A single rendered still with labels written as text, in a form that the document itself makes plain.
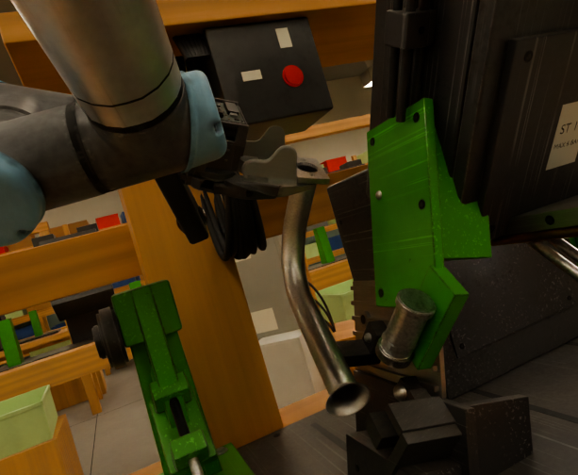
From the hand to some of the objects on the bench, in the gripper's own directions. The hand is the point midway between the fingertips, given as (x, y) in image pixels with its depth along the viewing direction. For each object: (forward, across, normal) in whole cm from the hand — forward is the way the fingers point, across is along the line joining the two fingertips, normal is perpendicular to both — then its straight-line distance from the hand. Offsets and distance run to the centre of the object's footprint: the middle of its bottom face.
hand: (299, 181), depth 57 cm
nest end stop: (+9, -30, +14) cm, 34 cm away
